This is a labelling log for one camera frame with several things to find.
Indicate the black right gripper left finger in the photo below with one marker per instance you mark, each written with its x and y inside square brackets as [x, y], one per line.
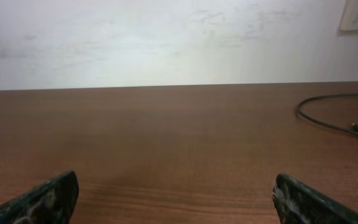
[53, 202]

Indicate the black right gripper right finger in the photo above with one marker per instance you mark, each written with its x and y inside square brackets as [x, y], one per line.
[297, 203]

